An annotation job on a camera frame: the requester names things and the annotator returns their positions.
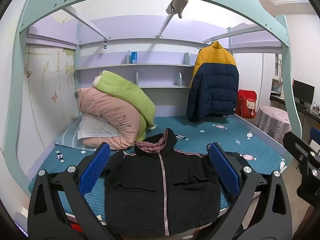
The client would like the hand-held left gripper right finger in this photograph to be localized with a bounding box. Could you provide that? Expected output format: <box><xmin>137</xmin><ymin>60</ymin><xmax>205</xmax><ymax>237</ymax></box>
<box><xmin>192</xmin><ymin>142</ymin><xmax>293</xmax><ymax>240</ymax></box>

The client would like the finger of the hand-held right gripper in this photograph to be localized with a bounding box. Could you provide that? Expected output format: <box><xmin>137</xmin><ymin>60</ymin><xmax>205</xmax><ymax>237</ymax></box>
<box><xmin>283</xmin><ymin>131</ymin><xmax>313</xmax><ymax>171</ymax></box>

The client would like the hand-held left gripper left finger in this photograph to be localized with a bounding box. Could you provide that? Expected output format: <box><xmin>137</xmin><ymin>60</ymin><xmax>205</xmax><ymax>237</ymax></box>
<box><xmin>27</xmin><ymin>142</ymin><xmax>116</xmax><ymax>240</ymax></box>

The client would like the black hooded jacket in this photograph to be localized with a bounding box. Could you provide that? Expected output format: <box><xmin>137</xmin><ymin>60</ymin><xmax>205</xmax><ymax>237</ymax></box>
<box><xmin>80</xmin><ymin>127</ymin><xmax>255</xmax><ymax>237</ymax></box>

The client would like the person's right forearm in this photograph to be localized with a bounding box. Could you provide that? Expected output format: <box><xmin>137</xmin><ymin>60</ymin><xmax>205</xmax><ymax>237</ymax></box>
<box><xmin>304</xmin><ymin>204</ymin><xmax>320</xmax><ymax>240</ymax></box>

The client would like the blue chair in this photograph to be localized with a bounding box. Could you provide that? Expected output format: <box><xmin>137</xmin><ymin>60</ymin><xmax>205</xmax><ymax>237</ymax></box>
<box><xmin>309</xmin><ymin>127</ymin><xmax>320</xmax><ymax>153</ymax></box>

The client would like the table with pink checked cloth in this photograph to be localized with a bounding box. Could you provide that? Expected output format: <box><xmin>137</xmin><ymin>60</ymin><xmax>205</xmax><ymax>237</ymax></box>
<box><xmin>253</xmin><ymin>106</ymin><xmax>292</xmax><ymax>145</ymax></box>

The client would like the blue candy print bed mat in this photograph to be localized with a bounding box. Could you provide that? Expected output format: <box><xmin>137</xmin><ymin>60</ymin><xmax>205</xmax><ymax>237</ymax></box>
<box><xmin>29</xmin><ymin>115</ymin><xmax>288</xmax><ymax>227</ymax></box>

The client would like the white pillow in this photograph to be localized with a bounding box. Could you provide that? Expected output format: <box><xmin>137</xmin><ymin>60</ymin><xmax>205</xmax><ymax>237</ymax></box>
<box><xmin>77</xmin><ymin>112</ymin><xmax>123</xmax><ymax>140</ymax></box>

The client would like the striped blue pillow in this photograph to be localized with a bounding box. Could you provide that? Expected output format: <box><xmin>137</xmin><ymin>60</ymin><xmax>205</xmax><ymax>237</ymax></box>
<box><xmin>54</xmin><ymin>122</ymin><xmax>97</xmax><ymax>153</ymax></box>

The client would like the dark desk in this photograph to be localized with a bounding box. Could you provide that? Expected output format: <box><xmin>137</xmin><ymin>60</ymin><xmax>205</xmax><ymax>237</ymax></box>
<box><xmin>270</xmin><ymin>94</ymin><xmax>320</xmax><ymax>120</ymax></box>

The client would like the black computer monitor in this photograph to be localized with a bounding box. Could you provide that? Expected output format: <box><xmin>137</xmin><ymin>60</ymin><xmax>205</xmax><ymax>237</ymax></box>
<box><xmin>292</xmin><ymin>79</ymin><xmax>315</xmax><ymax>105</ymax></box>

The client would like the pink quilt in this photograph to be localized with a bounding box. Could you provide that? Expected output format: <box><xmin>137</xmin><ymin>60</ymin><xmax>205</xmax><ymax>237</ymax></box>
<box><xmin>76</xmin><ymin>87</ymin><xmax>143</xmax><ymax>152</ymax></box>

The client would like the red cartoon bag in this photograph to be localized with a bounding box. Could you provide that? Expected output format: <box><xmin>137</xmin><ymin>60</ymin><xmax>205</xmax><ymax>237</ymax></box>
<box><xmin>237</xmin><ymin>89</ymin><xmax>257</xmax><ymax>119</ymax></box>

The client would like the yellow and navy puffer jacket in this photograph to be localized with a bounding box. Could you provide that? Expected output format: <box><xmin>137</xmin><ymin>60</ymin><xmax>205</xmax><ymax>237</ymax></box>
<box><xmin>186</xmin><ymin>41</ymin><xmax>240</xmax><ymax>122</ymax></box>

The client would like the green quilt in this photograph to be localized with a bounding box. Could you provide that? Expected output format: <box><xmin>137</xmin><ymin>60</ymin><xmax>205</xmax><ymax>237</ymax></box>
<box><xmin>94</xmin><ymin>70</ymin><xmax>157</xmax><ymax>142</ymax></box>

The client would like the lavender wall shelf unit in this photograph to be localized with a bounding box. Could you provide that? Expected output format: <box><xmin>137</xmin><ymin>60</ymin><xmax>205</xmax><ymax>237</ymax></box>
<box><xmin>75</xmin><ymin>40</ymin><xmax>198</xmax><ymax>89</ymax></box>

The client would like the grey cloth on rail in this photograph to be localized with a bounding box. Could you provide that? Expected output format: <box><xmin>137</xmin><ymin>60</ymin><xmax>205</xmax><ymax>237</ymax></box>
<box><xmin>165</xmin><ymin>0</ymin><xmax>188</xmax><ymax>19</ymax></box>

